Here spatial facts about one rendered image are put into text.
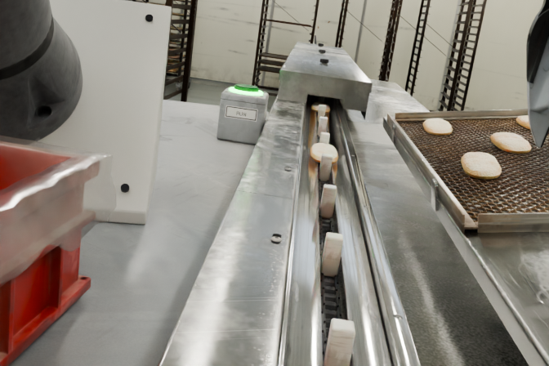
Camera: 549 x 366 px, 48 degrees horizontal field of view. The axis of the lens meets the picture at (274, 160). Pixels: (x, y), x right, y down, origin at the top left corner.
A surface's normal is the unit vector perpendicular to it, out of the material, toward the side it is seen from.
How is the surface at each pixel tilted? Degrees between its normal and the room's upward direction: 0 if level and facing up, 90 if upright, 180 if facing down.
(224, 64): 90
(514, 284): 10
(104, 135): 48
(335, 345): 90
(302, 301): 0
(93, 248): 0
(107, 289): 0
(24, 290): 90
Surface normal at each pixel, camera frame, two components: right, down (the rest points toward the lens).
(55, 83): 0.90, 0.30
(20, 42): 0.74, 0.65
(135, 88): 0.18, -0.46
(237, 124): -0.06, 0.23
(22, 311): 0.98, 0.17
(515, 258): -0.04, -0.97
